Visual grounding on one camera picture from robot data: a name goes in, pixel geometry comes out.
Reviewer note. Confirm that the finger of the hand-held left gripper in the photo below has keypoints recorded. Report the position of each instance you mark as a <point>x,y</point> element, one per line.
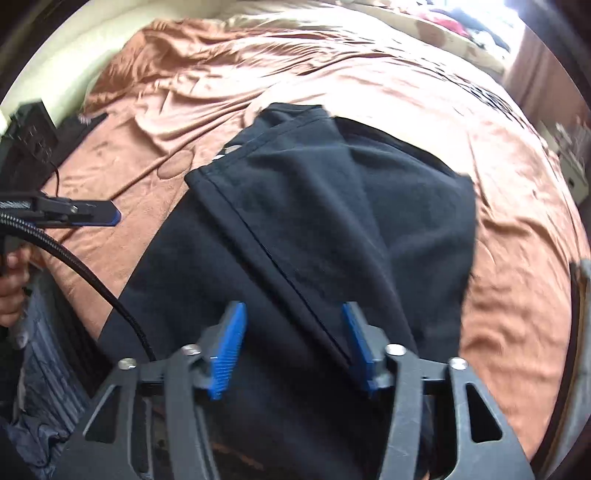
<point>111,216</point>

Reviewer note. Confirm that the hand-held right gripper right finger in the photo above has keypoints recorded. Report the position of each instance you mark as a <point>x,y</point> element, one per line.
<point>360,350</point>

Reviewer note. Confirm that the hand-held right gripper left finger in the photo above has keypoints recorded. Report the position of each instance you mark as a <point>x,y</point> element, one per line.
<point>226,355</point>

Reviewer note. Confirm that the black printed t-shirt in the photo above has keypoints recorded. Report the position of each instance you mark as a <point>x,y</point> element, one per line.
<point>300,207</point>

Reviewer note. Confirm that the folded black clothes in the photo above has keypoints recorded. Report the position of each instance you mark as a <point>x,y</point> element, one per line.
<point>76,138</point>

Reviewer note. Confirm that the person's left hand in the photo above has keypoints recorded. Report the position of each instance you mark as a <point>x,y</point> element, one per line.
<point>9,304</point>

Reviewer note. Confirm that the cream leather headboard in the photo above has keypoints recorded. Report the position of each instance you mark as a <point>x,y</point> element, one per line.
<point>69,69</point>

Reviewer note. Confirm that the orange blanket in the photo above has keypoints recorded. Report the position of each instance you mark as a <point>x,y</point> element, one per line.
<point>508,230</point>

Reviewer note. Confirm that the beige quilt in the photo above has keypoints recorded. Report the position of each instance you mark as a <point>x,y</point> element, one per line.
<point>286,18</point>

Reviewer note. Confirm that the white nightstand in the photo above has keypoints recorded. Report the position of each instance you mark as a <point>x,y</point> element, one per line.
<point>572,170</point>

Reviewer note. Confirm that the bear print window cushion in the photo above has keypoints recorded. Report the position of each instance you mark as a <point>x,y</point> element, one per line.
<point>461,46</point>

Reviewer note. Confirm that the pink curtain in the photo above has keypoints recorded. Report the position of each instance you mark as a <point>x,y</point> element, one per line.
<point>540,78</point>

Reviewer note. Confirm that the red cloth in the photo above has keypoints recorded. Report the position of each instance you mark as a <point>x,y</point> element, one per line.
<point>443,22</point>

